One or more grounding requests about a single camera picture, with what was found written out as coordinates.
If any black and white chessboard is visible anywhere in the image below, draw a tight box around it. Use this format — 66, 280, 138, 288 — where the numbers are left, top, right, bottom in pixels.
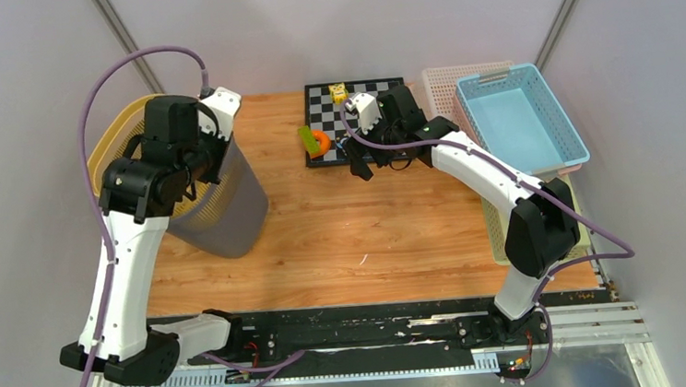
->
304, 77, 405, 169

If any green plastic basket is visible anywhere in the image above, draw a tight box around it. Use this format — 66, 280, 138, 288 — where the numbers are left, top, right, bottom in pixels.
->
481, 165, 591, 266

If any orange arch toy block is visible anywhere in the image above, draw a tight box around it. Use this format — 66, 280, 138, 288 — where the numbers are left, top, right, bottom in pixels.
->
304, 130, 332, 159

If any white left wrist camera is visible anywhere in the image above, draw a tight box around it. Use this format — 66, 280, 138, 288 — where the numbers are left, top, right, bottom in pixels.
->
197, 87, 242, 142

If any light blue plastic basket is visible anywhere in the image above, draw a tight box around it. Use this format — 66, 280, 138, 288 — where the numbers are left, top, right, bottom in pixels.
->
455, 64, 590, 175

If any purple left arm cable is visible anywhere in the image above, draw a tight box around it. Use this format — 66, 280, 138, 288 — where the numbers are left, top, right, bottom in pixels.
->
42, 41, 237, 387

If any left aluminium frame post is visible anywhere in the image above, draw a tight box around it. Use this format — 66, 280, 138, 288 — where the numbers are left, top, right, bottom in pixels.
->
91, 0, 165, 93

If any yellow owl toy block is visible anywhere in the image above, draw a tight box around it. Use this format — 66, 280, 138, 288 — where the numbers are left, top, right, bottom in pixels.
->
327, 83, 349, 105

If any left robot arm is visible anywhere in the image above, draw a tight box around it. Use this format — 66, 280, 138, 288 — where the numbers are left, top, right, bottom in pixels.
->
60, 88, 246, 387

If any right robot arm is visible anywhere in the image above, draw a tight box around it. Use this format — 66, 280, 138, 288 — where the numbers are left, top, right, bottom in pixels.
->
338, 85, 581, 345

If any right aluminium frame post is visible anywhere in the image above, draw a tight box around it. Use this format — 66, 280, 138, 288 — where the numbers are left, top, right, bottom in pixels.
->
534, 0, 579, 72

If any black metal base rail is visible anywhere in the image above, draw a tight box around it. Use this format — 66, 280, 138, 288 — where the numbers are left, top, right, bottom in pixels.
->
144, 280, 621, 387

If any aluminium frame post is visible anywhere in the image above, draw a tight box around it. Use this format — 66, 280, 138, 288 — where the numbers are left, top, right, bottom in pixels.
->
91, 0, 165, 93
534, 0, 579, 72

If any pink plastic basket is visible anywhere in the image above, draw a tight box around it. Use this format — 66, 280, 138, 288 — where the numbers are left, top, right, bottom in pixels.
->
531, 164, 582, 181

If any yellow slatted laundry bin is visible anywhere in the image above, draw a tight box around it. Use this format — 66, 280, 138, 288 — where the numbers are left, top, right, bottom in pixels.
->
90, 95, 201, 225

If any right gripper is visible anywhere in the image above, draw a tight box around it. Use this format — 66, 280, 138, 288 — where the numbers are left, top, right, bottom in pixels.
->
339, 107, 408, 182

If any large white plastic basket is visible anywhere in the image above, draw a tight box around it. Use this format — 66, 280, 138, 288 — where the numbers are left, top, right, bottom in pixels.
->
409, 60, 513, 143

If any grey and yellow laundry bin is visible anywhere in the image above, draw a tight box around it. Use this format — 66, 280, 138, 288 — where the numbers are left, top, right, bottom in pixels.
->
168, 139, 269, 259

